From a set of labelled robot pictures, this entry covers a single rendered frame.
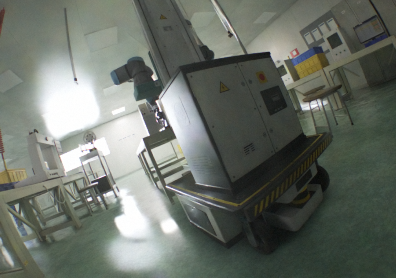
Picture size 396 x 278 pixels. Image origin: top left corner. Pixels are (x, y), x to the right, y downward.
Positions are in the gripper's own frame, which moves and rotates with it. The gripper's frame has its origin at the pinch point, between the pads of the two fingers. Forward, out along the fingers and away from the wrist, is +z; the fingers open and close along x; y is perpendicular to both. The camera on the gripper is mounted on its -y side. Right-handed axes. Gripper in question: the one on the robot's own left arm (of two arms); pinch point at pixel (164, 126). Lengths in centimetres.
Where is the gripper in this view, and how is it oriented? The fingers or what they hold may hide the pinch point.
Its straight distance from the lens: 202.3
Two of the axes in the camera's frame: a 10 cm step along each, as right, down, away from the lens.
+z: 4.8, 8.4, -2.4
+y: 2.9, -4.1, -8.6
